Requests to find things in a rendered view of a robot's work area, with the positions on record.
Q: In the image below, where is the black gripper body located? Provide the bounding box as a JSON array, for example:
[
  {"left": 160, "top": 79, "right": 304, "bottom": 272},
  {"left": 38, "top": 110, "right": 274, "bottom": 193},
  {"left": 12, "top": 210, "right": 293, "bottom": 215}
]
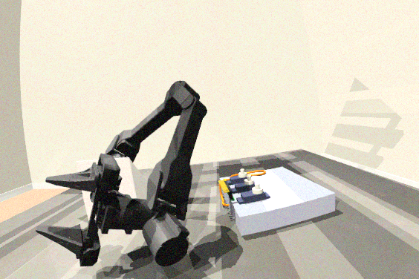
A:
[{"left": 79, "top": 153, "right": 142, "bottom": 266}]

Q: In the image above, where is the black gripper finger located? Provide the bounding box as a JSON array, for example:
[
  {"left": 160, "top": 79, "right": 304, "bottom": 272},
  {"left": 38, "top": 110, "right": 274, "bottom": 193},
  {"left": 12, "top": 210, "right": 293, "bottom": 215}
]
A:
[
  {"left": 45, "top": 162, "right": 99, "bottom": 192},
  {"left": 36, "top": 224, "right": 82, "bottom": 259}
]

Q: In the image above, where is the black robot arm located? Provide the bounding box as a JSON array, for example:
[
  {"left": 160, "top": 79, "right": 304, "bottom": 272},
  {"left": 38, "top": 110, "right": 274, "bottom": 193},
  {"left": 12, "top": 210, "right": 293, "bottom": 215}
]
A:
[{"left": 105, "top": 80, "right": 207, "bottom": 266}]

